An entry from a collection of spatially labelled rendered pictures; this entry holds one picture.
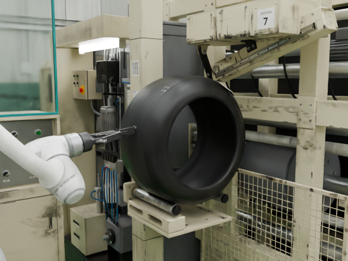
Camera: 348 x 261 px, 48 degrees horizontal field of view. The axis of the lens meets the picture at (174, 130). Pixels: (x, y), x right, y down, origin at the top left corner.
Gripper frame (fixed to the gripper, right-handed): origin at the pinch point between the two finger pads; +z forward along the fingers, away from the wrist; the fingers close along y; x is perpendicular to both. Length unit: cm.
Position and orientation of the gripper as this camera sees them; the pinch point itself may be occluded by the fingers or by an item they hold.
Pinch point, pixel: (126, 131)
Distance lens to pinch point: 159.2
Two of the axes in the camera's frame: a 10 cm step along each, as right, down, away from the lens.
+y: -5.8, -1.0, 8.1
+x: 1.2, 9.7, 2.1
